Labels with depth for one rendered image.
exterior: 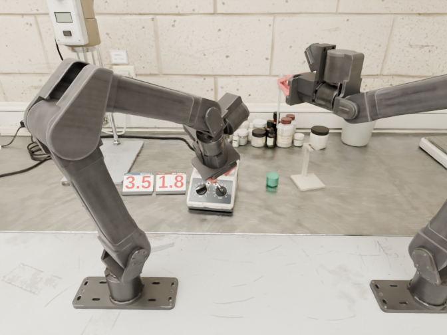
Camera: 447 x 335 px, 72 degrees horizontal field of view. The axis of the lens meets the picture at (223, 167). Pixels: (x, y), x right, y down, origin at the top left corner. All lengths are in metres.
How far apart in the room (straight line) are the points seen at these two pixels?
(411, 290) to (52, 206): 0.91
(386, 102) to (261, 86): 0.76
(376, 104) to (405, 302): 0.39
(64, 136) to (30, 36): 1.08
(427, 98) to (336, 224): 0.41
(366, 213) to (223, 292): 0.47
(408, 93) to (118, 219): 0.53
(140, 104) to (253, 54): 0.86
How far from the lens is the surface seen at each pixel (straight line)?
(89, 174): 0.48
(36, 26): 1.47
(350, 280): 0.75
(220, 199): 0.85
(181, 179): 0.96
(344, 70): 0.69
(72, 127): 0.43
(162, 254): 0.76
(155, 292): 0.68
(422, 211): 1.03
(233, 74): 1.30
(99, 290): 0.72
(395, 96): 0.63
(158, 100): 0.50
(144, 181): 0.98
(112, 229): 0.55
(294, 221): 0.85
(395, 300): 0.74
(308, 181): 1.01
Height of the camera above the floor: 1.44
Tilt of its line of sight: 31 degrees down
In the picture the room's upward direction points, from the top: straight up
